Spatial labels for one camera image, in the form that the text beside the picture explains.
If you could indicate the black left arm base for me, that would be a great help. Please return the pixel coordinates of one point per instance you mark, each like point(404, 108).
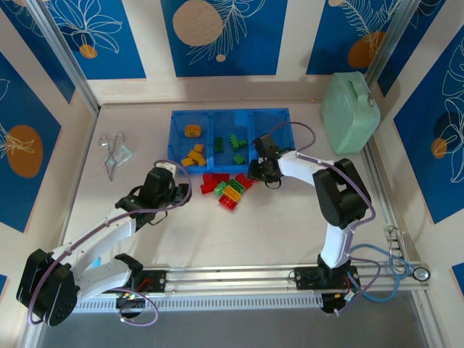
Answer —
point(145, 281)

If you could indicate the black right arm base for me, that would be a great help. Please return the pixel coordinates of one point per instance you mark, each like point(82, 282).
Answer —
point(311, 277)

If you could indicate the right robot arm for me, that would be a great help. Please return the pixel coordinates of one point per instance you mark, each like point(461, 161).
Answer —
point(337, 246)

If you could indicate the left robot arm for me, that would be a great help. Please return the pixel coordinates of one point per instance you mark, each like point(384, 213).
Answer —
point(108, 232)

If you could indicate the red studded lego brick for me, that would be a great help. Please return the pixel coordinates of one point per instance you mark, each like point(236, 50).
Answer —
point(246, 181)

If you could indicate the green lego block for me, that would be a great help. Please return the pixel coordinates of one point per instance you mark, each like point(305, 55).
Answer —
point(238, 158)

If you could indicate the green hollow-side lego brick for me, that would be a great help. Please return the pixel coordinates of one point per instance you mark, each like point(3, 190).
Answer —
point(235, 184)

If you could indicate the long red lego brick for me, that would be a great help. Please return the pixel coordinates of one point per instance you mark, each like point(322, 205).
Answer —
point(206, 189)

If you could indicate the red sloped lego brick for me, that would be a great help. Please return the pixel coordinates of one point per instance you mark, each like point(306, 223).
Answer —
point(208, 178)

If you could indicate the orange lego brick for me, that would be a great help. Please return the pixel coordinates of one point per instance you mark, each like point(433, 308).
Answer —
point(187, 162)
point(192, 155)
point(198, 148)
point(200, 160)

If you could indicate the yellow lego brick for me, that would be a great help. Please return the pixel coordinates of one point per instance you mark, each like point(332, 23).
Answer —
point(232, 193)

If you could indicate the red hollow-side lego brick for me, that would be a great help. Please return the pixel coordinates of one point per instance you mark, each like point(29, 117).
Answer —
point(222, 177)

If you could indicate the green sloped lego brick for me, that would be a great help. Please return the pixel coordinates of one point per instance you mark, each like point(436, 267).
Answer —
point(235, 140)

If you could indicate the green eight-stud lego brick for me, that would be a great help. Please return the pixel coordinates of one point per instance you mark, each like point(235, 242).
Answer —
point(220, 188)

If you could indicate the red eight-stud lego brick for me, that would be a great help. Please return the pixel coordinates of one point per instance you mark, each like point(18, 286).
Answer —
point(228, 203)

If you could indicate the dark green lego brick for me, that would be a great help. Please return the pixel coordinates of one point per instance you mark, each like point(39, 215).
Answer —
point(218, 144)

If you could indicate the clear plastic bag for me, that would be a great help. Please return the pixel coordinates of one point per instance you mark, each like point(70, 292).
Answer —
point(125, 154)

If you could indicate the metal forceps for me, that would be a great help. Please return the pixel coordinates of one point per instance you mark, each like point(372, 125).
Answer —
point(108, 163)

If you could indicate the blue plastic compartment tray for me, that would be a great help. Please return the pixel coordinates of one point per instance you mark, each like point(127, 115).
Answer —
point(224, 119)

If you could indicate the orange lego with face print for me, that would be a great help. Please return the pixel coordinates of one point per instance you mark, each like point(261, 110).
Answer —
point(192, 131)

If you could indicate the mint green case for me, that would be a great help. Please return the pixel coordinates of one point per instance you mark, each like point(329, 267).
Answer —
point(349, 112)

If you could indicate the blue stethoscope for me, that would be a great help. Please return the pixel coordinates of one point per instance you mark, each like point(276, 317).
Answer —
point(421, 274)

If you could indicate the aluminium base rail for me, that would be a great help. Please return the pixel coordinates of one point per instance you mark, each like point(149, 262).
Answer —
point(232, 277)

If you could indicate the blue floral wall poster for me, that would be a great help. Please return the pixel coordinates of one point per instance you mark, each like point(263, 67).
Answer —
point(431, 163)
point(21, 181)
point(224, 58)
point(337, 36)
point(105, 54)

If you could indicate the aluminium side rail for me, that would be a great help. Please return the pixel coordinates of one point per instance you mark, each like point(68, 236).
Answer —
point(395, 224)

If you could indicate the aluminium frame post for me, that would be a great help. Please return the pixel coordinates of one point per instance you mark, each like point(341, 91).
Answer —
point(69, 65)
point(389, 40)

